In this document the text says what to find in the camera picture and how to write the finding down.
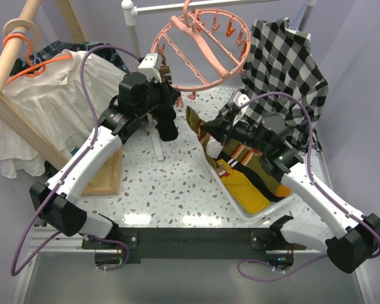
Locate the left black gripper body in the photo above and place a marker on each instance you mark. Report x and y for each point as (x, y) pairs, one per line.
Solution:
(158, 96)

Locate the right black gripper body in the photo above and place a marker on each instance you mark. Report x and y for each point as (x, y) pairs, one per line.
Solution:
(240, 133)

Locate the olive orange sock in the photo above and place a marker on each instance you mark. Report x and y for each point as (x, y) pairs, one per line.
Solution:
(195, 122)
(256, 161)

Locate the black striped sock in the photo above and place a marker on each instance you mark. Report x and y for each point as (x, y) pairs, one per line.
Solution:
(165, 124)

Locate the pink round clip hanger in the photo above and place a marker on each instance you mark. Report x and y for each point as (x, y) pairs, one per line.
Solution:
(200, 25)

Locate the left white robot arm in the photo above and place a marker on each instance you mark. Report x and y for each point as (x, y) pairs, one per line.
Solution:
(56, 201)

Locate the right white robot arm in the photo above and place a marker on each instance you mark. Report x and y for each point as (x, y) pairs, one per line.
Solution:
(350, 238)

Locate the orange clothes hanger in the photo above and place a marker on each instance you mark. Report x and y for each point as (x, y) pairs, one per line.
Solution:
(33, 70)

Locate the blue clothes hanger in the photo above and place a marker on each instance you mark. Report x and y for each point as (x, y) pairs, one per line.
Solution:
(295, 23)

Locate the white plastic basket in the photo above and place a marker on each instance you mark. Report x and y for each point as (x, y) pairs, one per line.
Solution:
(238, 168)

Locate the yellow sock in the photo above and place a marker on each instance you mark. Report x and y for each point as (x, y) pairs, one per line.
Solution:
(241, 189)

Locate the black white checkered shirt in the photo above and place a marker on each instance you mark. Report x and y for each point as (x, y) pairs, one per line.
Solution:
(280, 60)

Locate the black white banded sock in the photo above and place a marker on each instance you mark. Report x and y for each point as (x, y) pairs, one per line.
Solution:
(250, 177)

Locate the white blouse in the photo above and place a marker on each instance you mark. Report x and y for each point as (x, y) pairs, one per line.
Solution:
(60, 103)

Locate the teal cloth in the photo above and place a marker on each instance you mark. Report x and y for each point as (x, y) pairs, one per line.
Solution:
(74, 153)

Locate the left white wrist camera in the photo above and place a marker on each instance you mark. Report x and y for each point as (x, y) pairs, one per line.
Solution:
(150, 67)

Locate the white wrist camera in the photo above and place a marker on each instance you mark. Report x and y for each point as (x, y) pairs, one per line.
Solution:
(238, 104)
(150, 67)

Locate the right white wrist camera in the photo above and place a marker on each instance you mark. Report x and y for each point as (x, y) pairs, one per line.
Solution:
(238, 104)

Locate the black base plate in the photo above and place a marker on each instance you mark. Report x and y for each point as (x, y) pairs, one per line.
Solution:
(188, 244)

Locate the white metal clothes rail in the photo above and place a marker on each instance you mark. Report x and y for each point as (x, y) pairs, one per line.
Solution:
(131, 12)

